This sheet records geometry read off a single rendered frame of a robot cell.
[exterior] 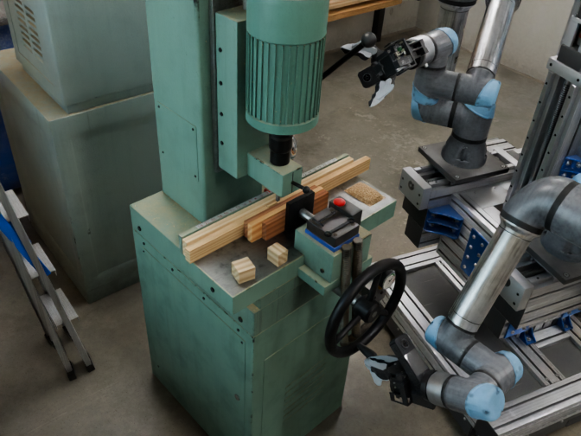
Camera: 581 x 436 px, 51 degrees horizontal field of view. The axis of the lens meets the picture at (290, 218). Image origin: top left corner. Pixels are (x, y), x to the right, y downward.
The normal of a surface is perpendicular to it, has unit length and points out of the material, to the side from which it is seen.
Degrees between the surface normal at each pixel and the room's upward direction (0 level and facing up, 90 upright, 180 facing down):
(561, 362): 0
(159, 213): 0
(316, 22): 90
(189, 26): 90
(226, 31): 90
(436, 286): 0
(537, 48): 90
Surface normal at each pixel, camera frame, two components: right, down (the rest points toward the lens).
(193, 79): -0.73, 0.39
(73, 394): 0.06, -0.78
